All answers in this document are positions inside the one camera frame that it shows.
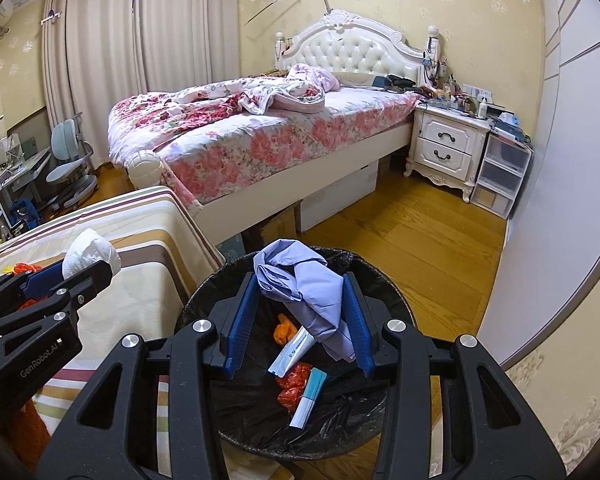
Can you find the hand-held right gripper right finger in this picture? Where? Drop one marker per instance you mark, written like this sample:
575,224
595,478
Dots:
357,320

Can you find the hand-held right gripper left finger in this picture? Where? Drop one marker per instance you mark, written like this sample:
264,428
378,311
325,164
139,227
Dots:
240,325

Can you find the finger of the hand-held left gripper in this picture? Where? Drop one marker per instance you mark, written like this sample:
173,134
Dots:
95,275
40,276

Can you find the white tissue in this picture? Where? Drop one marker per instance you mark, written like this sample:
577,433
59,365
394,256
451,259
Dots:
92,252

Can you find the yellow foam fruit net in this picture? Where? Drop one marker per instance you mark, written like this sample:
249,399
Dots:
12,268

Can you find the orange plastic scrap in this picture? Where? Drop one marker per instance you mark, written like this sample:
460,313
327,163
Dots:
282,332

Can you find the white printed wrapper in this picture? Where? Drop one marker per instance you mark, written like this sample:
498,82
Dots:
292,352

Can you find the purple paper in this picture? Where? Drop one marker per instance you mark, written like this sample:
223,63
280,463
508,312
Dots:
305,285

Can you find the orange-red plastic bag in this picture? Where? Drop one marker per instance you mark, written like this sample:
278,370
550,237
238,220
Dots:
292,385

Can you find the black lined trash bin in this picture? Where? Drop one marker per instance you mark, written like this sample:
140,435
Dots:
250,420

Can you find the light blue white packet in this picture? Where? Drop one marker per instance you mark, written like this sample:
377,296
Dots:
305,402

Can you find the blue crate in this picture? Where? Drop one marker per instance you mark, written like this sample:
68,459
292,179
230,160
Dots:
22,212

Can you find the orange cloth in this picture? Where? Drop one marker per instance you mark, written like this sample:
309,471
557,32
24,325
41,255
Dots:
32,435

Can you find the pale blue box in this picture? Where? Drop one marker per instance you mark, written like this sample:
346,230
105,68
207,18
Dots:
230,249

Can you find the brown cardboard box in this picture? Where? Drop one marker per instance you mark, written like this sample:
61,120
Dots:
277,225

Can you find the grey study desk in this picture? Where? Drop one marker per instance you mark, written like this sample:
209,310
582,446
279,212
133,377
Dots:
27,162

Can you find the white storage box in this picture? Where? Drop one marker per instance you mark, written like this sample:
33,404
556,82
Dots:
340,195

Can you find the grey desk chair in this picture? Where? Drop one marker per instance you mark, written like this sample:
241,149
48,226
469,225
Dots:
62,135

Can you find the white nightstand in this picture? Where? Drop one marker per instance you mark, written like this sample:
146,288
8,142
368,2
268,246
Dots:
447,147

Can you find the floral quilt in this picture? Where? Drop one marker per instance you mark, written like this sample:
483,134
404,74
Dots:
190,100

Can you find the clear plastic drawer unit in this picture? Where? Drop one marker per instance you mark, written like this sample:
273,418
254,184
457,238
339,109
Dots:
502,170

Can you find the beige curtain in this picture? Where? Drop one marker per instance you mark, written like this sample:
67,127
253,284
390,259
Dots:
185,25
95,60

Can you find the dark blue pouch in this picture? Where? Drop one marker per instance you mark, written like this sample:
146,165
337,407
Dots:
392,81

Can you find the white bottle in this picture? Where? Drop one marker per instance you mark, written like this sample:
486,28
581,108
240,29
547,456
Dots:
482,109

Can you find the white air conditioner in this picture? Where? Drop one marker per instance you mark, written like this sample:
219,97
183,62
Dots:
2,15

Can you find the white bed with tufted headboard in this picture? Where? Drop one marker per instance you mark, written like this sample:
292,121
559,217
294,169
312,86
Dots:
360,55

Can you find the white wardrobe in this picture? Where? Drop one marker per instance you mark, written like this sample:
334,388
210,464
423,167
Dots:
570,160

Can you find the metal net rod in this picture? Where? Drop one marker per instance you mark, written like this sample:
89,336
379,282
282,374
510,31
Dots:
280,1

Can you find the white wall socket strip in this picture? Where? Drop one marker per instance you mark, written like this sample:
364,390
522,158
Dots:
479,94

